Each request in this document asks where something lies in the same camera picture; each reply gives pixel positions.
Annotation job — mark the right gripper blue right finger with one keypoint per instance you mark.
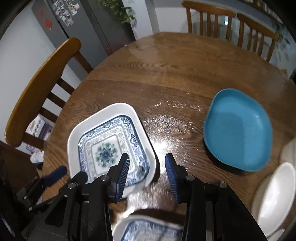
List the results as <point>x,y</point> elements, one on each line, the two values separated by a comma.
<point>177,179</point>

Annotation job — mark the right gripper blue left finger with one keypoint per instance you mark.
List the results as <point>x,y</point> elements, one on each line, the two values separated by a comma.
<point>118,175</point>

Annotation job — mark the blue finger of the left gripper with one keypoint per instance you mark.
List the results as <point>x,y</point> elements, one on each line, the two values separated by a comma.
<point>55,176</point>

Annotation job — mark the white square dish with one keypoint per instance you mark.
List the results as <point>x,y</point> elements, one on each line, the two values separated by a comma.
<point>99,118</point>

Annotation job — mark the hanging green plant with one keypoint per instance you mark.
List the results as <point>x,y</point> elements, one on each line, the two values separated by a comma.
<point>123,14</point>

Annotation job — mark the large white bowl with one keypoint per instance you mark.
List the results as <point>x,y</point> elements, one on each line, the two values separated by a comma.
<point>274,198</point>

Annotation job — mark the wooden chair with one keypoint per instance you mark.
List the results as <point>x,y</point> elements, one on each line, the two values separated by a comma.
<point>30,103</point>
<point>208,18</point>
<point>256,36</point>

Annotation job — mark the wooden chair back right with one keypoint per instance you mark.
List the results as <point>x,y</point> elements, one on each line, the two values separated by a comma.
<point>256,36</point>

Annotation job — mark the wooden chair back left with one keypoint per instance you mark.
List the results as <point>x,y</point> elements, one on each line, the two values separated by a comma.
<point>208,18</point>

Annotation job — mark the medium white bowl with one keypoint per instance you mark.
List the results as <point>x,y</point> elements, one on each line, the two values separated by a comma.
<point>288,153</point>

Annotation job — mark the grey refrigerator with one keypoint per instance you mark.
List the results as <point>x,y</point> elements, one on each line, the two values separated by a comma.
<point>98,30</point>

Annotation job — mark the blue patterned square plate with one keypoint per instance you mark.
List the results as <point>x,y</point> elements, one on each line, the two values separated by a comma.
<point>101,148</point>

